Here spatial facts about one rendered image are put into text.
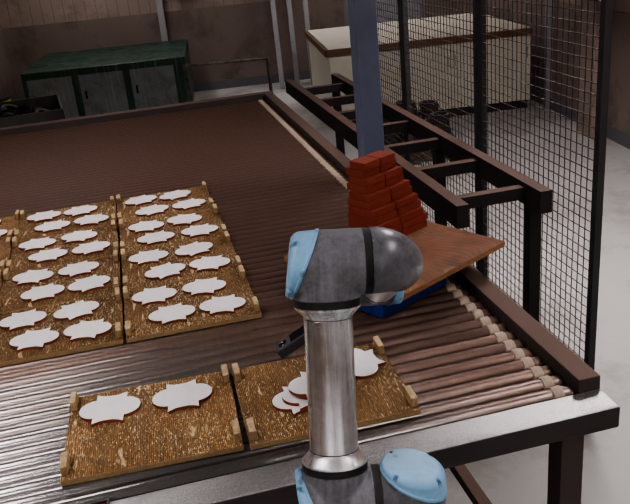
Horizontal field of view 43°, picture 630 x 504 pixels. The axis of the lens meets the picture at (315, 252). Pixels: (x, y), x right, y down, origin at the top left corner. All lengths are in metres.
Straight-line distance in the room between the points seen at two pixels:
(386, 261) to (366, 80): 2.28
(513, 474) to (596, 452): 0.36
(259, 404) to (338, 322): 0.70
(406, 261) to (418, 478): 0.37
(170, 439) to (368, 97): 2.06
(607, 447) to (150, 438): 2.04
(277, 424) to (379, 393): 0.27
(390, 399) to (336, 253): 0.73
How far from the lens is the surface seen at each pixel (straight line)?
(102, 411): 2.09
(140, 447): 1.94
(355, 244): 1.33
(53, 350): 2.47
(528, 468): 3.30
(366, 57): 3.54
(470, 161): 3.54
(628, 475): 3.33
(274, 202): 3.46
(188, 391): 2.09
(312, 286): 1.33
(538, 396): 2.03
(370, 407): 1.95
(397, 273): 1.34
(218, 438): 1.91
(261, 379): 2.11
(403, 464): 1.45
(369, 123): 3.60
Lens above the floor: 2.02
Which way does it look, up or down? 22 degrees down
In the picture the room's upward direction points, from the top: 6 degrees counter-clockwise
